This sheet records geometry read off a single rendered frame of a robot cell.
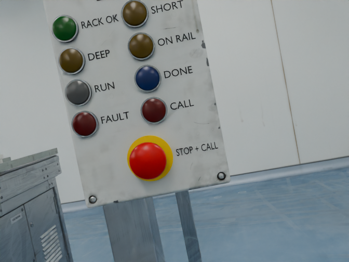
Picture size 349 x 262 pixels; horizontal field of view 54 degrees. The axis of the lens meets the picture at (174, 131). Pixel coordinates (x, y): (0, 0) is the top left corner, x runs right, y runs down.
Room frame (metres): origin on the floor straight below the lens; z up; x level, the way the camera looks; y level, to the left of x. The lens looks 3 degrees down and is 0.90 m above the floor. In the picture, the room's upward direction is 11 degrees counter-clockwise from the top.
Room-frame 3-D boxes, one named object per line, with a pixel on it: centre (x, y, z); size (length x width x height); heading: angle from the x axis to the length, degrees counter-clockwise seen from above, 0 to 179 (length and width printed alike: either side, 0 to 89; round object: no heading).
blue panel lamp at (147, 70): (0.38, 0.02, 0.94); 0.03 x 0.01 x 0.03; 87
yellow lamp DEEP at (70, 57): (0.38, 0.10, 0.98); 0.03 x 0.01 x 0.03; 87
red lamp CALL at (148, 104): (0.38, 0.02, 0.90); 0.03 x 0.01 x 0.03; 87
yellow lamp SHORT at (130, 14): (0.38, 0.02, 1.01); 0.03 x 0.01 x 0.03; 87
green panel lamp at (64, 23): (0.38, 0.10, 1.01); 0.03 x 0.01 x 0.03; 87
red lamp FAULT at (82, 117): (0.38, 0.10, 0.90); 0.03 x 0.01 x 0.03; 87
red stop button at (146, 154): (0.38, 0.03, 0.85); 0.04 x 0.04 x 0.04; 87
